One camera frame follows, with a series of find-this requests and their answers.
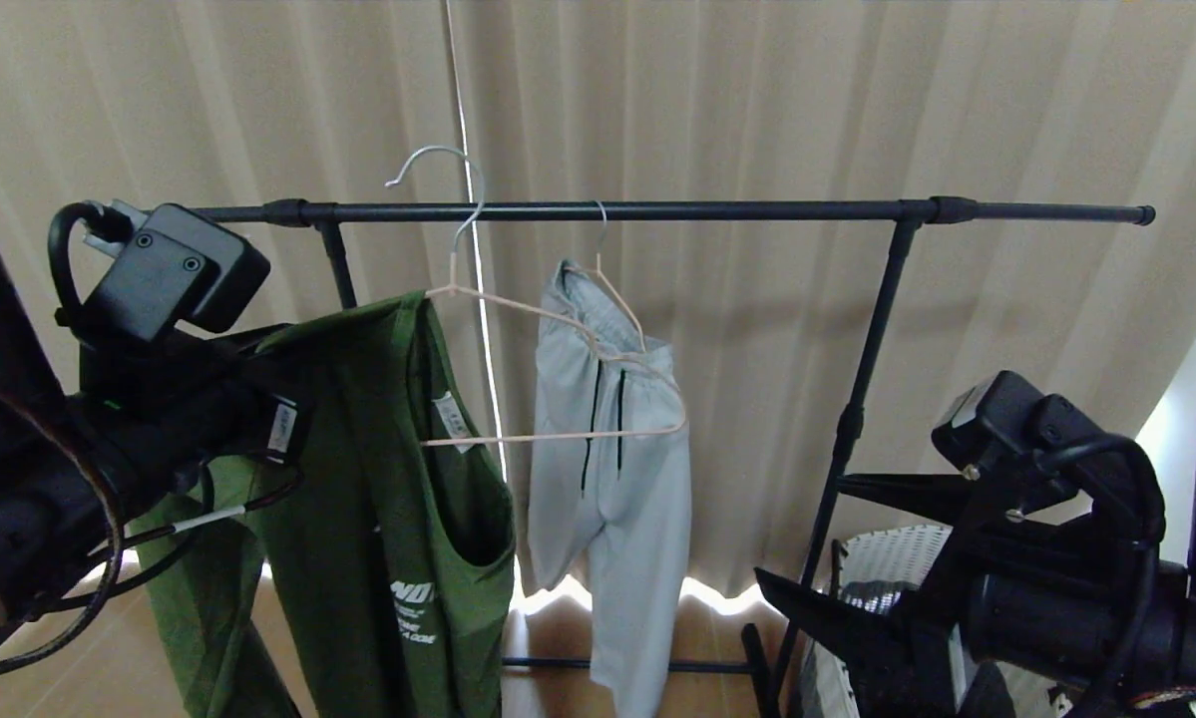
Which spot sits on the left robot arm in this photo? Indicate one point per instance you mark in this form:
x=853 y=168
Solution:
x=9 y=479

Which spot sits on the beige curtain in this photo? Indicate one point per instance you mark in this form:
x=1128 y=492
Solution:
x=757 y=100

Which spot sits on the pink clothes hanger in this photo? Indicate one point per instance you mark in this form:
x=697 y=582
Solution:
x=455 y=261
x=602 y=224

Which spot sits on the black clothes rack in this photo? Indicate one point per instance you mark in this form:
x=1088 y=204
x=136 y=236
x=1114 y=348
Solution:
x=657 y=210

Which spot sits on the white laundry basket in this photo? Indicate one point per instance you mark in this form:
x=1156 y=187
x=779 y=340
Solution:
x=887 y=558

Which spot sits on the green garment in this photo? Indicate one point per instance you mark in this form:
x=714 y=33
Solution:
x=378 y=558

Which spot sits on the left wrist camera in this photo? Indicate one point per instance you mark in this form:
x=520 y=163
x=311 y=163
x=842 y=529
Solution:
x=174 y=274

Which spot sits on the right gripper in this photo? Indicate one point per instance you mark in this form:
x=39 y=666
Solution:
x=1016 y=618

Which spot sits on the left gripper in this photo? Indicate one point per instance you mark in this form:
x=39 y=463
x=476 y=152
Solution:
x=208 y=409

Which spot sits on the pale grey shorts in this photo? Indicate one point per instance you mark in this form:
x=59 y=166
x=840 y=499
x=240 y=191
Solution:
x=647 y=519

